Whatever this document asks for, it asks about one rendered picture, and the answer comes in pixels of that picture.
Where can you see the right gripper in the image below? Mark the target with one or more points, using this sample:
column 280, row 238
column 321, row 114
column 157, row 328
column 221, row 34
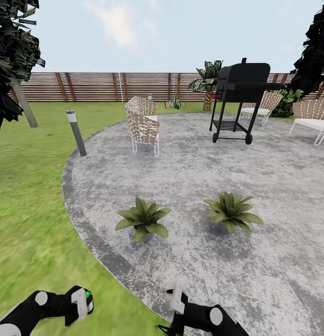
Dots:
column 180, row 321

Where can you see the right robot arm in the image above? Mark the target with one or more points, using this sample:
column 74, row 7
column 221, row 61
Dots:
column 210, row 319

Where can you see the insectifuge atomizer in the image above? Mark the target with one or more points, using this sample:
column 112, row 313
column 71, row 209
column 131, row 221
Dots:
column 90, row 302

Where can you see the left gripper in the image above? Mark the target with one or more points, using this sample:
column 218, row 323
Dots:
column 68, row 309

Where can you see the charcoal grill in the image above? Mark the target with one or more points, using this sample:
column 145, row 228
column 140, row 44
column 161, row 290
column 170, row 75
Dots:
column 241, row 83

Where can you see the pot plant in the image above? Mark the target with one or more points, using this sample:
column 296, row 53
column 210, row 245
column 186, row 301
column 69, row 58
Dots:
column 144, row 218
column 231, row 212

